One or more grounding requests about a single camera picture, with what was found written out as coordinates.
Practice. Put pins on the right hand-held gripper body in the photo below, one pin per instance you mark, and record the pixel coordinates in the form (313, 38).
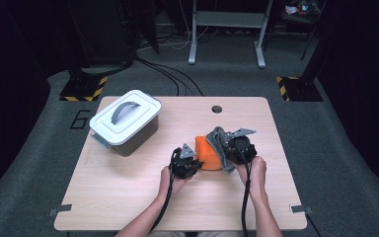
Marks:
(242, 149)

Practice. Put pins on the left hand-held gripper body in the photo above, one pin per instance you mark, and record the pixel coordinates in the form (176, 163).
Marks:
(182, 166)

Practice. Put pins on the orange plush toy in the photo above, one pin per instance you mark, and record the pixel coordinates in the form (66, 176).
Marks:
(207, 158)

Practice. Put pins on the clear brown storage box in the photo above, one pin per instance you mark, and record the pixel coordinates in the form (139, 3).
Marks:
(138, 141)

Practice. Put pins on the grey box with white lid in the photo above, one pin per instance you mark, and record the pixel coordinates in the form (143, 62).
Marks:
(144, 108)

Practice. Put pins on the person's left hand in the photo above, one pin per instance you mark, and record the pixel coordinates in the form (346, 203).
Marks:
(174, 186)

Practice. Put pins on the person's right hand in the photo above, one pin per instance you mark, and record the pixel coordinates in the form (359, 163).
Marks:
(256, 174)

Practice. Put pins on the black base with hazard stripes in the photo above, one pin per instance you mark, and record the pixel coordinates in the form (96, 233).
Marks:
(82, 88)
(301, 89)

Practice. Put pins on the white metal stand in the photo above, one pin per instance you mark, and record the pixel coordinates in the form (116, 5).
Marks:
(230, 19)

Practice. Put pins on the dark equipment cabinet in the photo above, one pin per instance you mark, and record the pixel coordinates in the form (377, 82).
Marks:
(112, 33)

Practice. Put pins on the colourful small clutter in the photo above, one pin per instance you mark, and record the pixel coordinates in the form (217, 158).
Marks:
(301, 8)

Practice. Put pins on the black stand post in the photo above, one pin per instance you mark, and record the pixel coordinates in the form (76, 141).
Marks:
(75, 49)
(311, 65)

